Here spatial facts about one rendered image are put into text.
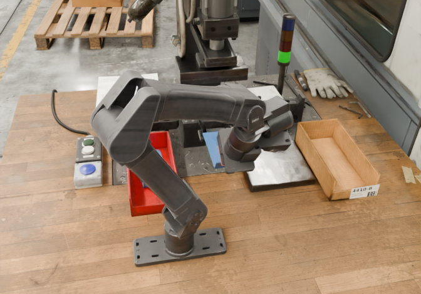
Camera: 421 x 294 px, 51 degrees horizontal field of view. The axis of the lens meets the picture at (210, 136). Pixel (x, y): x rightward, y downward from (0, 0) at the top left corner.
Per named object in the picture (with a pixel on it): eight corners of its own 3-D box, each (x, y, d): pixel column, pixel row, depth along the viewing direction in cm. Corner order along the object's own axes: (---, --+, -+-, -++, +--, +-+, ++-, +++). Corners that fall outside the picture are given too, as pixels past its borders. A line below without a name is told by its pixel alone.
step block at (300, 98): (281, 124, 135) (284, 99, 130) (278, 119, 137) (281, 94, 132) (301, 122, 136) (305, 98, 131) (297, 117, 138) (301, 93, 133)
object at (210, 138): (215, 172, 104) (216, 162, 102) (202, 133, 116) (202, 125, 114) (244, 168, 105) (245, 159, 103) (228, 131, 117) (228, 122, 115)
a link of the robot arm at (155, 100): (247, 81, 87) (101, 66, 68) (275, 102, 81) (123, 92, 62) (227, 134, 92) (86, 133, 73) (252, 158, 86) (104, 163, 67)
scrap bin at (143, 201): (131, 217, 103) (128, 199, 100) (126, 152, 123) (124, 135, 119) (181, 210, 105) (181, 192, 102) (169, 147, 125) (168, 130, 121)
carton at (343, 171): (328, 204, 109) (334, 180, 104) (294, 143, 129) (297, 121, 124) (376, 197, 111) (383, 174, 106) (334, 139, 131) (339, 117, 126)
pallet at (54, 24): (62, 2, 474) (60, -12, 465) (155, 0, 482) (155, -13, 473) (36, 49, 378) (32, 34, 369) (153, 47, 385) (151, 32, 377)
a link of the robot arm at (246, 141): (250, 121, 94) (258, 107, 87) (264, 143, 92) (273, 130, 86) (223, 135, 91) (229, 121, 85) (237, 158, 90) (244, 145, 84)
